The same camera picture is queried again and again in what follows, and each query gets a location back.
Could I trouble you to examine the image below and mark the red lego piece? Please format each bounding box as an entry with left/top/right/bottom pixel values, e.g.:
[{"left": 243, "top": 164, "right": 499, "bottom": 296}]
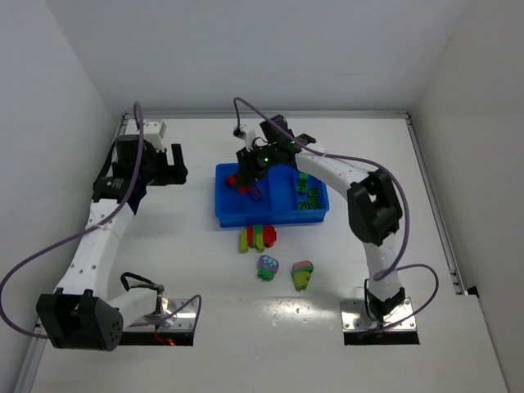
[{"left": 226, "top": 173, "right": 237, "bottom": 189}]

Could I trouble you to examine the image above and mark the red purple rounded lego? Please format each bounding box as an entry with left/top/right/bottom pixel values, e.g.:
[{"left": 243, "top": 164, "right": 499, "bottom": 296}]
[{"left": 237, "top": 185, "right": 263, "bottom": 200}]

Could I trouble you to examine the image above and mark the green lego cluster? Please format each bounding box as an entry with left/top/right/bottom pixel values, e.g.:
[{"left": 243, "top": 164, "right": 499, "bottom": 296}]
[{"left": 307, "top": 197, "right": 321, "bottom": 210}]

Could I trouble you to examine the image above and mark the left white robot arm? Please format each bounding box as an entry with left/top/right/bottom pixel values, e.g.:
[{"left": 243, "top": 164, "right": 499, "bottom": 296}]
[{"left": 36, "top": 135, "right": 187, "bottom": 351}]

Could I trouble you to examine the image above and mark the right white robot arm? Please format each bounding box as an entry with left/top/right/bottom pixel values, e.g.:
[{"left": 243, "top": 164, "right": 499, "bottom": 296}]
[{"left": 233, "top": 115, "right": 405, "bottom": 322}]

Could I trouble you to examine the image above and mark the blue divided plastic bin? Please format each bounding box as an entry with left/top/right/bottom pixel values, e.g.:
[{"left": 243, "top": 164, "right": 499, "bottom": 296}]
[{"left": 215, "top": 163, "right": 330, "bottom": 228}]

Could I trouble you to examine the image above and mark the striped red green lego stack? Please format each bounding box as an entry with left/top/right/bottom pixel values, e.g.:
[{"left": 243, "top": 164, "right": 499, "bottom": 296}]
[{"left": 239, "top": 225, "right": 278, "bottom": 253}]

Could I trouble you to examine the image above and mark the purple paw print lego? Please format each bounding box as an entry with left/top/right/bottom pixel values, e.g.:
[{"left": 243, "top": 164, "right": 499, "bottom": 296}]
[{"left": 257, "top": 255, "right": 279, "bottom": 282}]

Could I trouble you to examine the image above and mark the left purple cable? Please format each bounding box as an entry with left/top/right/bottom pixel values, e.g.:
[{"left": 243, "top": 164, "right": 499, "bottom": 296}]
[{"left": 0, "top": 101, "right": 202, "bottom": 338}]

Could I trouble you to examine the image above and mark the purple cable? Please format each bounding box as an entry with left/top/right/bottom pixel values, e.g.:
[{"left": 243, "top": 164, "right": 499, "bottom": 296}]
[
  {"left": 232, "top": 96, "right": 440, "bottom": 333},
  {"left": 0, "top": 101, "right": 202, "bottom": 338}
]

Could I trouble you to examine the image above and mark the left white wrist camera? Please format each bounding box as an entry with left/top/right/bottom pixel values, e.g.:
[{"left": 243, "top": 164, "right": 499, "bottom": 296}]
[{"left": 143, "top": 120, "right": 167, "bottom": 151}]

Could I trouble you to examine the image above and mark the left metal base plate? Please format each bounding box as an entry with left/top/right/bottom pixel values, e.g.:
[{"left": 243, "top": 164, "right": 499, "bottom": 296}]
[{"left": 120, "top": 297, "right": 201, "bottom": 347}]

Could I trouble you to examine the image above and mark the metal base plate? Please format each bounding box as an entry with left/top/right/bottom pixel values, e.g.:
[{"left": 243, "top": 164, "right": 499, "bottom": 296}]
[
  {"left": 340, "top": 298, "right": 420, "bottom": 346},
  {"left": 120, "top": 297, "right": 201, "bottom": 347}
]

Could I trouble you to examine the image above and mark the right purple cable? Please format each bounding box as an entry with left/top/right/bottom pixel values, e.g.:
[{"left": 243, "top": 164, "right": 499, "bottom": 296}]
[{"left": 232, "top": 96, "right": 440, "bottom": 333}]

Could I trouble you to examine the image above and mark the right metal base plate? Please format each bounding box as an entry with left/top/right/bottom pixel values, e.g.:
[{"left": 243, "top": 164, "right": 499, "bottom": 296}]
[{"left": 340, "top": 298, "right": 420, "bottom": 346}]

